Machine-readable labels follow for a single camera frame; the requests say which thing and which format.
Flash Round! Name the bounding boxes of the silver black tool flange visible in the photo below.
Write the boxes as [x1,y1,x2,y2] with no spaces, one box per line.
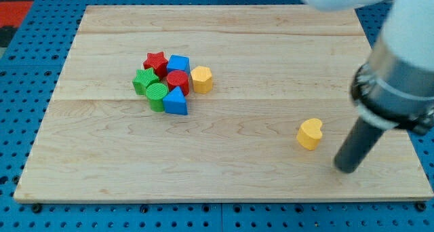
[351,39,433,136]

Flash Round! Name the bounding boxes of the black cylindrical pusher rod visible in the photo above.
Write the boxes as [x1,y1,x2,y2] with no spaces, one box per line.
[334,117,384,174]

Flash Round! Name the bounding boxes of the yellow heart block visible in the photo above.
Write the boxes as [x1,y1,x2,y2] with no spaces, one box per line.
[296,118,323,151]

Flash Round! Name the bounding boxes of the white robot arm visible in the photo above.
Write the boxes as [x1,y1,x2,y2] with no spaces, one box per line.
[302,0,433,173]

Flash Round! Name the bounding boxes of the yellow hexagon block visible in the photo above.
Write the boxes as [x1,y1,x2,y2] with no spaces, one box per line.
[191,66,213,94]

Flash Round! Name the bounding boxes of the blue triangle block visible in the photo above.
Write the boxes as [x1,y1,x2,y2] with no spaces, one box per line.
[163,86,188,115]

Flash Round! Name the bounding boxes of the red cylinder block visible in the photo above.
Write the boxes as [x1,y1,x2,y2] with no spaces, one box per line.
[166,70,190,96]

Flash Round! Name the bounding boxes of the blue cube block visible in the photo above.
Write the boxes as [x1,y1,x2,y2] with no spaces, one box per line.
[167,54,190,75]

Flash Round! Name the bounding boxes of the wooden board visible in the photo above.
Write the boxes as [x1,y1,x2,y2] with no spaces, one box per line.
[14,5,433,204]

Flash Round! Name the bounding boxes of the green cylinder block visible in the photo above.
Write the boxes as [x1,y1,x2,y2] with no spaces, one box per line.
[146,83,169,112]

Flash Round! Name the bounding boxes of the red star block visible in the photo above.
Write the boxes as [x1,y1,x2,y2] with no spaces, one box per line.
[142,52,168,79]

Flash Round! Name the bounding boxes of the green star block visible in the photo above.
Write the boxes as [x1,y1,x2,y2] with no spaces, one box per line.
[132,68,160,95]

